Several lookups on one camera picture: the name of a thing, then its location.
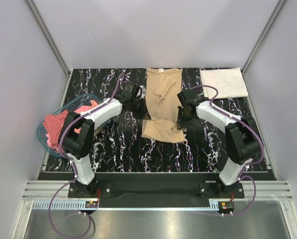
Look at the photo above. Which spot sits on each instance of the aluminium frame post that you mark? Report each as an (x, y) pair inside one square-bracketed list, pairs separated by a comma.
[(47, 35), (264, 33)]

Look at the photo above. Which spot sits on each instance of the left aluminium frame post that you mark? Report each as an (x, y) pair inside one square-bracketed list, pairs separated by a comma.
[(47, 35)]

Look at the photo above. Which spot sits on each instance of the tan t shirt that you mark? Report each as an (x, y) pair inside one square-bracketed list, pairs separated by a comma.
[(162, 104)]

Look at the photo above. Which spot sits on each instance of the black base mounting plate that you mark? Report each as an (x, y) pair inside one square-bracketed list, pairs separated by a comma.
[(189, 198)]

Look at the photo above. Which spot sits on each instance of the dark pink shirt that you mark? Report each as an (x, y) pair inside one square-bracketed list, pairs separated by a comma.
[(53, 125)]

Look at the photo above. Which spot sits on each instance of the teal plastic laundry basket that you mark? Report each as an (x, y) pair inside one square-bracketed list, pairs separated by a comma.
[(83, 99)]

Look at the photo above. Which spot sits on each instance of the light pink shirt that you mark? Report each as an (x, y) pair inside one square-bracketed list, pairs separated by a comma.
[(86, 108)]

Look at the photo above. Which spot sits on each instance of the folded white t shirt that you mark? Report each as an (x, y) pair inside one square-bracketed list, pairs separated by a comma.
[(228, 82)]

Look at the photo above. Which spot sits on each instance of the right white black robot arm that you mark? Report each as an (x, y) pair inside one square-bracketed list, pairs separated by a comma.
[(244, 146)]

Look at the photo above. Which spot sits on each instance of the slotted cable duct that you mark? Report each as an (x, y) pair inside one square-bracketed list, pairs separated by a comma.
[(91, 205)]

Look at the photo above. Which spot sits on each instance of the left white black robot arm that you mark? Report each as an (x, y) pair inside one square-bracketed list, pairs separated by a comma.
[(77, 133)]

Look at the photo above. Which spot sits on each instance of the right aluminium frame post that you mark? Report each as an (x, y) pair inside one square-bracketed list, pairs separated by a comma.
[(264, 33)]

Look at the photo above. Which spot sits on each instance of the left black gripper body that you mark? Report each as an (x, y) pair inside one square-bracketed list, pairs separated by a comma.
[(138, 107)]

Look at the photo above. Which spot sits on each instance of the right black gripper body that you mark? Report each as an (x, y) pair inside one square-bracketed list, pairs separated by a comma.
[(183, 120)]

